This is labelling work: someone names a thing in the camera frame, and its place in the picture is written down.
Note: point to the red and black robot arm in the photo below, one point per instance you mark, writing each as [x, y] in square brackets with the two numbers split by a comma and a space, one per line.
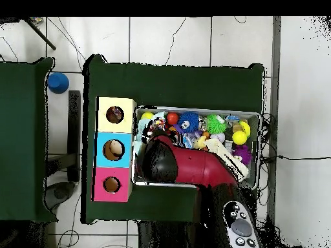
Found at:
[196, 168]

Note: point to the wooden box with three holes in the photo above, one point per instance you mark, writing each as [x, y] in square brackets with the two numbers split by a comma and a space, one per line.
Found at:
[114, 150]

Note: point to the shallow clear mesh bin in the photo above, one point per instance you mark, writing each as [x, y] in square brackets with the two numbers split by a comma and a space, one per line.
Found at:
[253, 178]

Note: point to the orange ball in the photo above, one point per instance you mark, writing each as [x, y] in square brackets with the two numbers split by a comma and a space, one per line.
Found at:
[172, 118]

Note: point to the yellow ball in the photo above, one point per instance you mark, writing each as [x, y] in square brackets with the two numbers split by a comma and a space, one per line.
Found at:
[147, 115]
[239, 138]

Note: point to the green fuzzy toy with eyes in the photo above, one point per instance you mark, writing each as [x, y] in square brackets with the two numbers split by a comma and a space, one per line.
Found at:
[216, 124]

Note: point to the dark green table cloth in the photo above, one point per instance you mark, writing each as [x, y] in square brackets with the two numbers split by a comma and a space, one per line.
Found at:
[23, 129]
[170, 82]

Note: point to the cream knitted cloth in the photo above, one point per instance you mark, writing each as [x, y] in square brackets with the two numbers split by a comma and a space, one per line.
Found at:
[227, 155]

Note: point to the purple spiky toy with eyes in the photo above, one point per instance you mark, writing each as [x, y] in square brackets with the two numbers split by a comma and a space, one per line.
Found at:
[243, 154]

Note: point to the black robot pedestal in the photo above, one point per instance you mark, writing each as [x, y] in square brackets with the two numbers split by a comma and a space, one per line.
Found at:
[165, 236]

